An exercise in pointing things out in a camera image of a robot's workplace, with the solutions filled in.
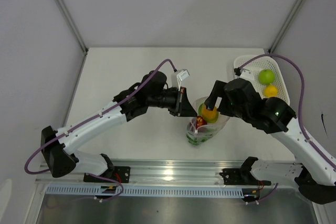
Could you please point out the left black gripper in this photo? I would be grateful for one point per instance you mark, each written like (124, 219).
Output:
(185, 109)

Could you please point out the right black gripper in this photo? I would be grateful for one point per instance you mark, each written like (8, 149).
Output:
(218, 91)

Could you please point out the red toy apple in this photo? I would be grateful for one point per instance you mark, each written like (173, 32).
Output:
(200, 122)

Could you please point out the green toy cabbage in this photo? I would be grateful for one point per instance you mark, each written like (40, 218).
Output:
(199, 136)

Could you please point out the clear pink-dotted zip bag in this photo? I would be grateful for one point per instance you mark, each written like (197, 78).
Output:
(206, 125)

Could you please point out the orange yellow toy mango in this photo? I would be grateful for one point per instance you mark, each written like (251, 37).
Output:
(210, 116)

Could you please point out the green toy apple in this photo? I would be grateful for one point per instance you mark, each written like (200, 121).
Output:
(266, 77)

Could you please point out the yellow toy lemon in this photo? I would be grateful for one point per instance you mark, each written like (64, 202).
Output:
(270, 91)

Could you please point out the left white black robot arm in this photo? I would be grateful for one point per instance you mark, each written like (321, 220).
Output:
(61, 152)

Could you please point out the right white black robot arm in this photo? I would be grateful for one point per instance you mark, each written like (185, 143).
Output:
(313, 172)

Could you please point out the white plastic basket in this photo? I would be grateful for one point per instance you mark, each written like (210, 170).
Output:
(256, 66)

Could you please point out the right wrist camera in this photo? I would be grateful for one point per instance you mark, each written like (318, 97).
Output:
(244, 74)

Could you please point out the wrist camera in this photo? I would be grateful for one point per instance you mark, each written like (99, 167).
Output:
(244, 74)
(177, 78)

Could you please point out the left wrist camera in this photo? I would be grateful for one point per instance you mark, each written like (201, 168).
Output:
(177, 78)

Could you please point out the aluminium mounting rail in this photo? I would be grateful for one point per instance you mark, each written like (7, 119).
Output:
(201, 174)

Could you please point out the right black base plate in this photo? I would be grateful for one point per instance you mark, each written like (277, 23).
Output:
(234, 176)

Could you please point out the white slotted cable duct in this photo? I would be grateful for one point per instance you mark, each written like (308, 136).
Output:
(148, 191)

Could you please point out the right aluminium frame post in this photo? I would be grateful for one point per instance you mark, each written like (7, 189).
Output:
(290, 18)

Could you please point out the aluminium frame post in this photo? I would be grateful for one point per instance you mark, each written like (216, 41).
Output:
(71, 24)
(290, 18)

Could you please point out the left aluminium frame post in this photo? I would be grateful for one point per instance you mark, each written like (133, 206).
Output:
(71, 24)

